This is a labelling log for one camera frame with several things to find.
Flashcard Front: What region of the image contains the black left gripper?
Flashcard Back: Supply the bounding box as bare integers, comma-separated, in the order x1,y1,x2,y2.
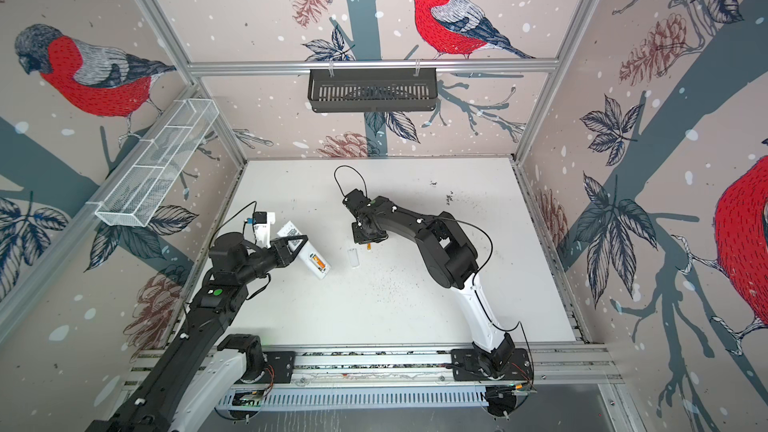
236,233,308,285

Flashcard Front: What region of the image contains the white remote control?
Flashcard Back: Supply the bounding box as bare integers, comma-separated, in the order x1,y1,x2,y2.
277,221,331,279

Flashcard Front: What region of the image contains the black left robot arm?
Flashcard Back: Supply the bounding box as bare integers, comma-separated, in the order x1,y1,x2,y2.
88,232,308,431

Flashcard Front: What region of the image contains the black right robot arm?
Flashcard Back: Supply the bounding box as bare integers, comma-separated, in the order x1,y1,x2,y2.
343,189,528,381

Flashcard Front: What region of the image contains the black hanging basket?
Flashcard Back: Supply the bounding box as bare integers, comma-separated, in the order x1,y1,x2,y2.
307,68,438,113

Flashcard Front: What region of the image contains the aluminium cross bar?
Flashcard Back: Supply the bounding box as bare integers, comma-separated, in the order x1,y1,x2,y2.
187,58,560,77

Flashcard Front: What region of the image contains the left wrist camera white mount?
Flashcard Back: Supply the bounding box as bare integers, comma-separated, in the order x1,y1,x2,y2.
250,211,276,248

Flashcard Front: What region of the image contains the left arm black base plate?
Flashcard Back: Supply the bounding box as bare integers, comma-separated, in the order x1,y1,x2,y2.
238,351,296,385

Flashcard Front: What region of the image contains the white perforated cable duct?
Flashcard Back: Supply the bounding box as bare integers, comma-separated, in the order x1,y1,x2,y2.
215,385,488,414

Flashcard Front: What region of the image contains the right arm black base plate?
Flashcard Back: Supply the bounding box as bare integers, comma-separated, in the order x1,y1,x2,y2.
450,348,533,382

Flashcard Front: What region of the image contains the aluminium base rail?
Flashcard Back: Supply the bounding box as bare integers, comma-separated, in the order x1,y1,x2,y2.
264,342,624,388

